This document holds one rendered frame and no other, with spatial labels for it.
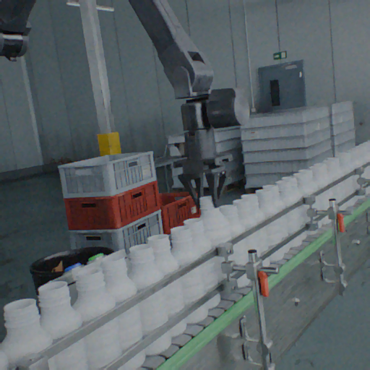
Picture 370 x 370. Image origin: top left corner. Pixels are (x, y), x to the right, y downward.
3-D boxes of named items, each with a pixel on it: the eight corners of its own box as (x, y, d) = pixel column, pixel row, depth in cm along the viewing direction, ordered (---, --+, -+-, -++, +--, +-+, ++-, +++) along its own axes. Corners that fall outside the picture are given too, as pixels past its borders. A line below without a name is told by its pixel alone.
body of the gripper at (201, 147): (190, 166, 107) (185, 130, 106) (234, 162, 101) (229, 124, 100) (172, 171, 101) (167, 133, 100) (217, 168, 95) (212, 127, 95)
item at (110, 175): (113, 196, 334) (108, 162, 331) (61, 199, 352) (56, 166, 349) (157, 180, 388) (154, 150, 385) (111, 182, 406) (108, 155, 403)
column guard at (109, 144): (115, 184, 1108) (108, 133, 1093) (102, 185, 1130) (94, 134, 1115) (127, 181, 1140) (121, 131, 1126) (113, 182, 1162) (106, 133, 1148)
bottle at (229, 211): (228, 291, 105) (220, 209, 103) (217, 283, 111) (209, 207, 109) (255, 285, 107) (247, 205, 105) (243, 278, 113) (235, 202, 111)
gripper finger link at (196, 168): (204, 204, 106) (199, 159, 105) (235, 204, 102) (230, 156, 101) (187, 212, 101) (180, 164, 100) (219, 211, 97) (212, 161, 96)
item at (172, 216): (166, 234, 403) (162, 207, 400) (124, 233, 424) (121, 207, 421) (203, 216, 455) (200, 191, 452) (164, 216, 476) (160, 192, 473)
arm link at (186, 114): (189, 100, 103) (173, 101, 99) (220, 95, 100) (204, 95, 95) (194, 134, 104) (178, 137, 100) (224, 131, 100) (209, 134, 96)
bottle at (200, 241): (193, 299, 104) (181, 217, 101) (223, 298, 102) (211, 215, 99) (186, 312, 98) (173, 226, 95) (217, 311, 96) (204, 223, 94)
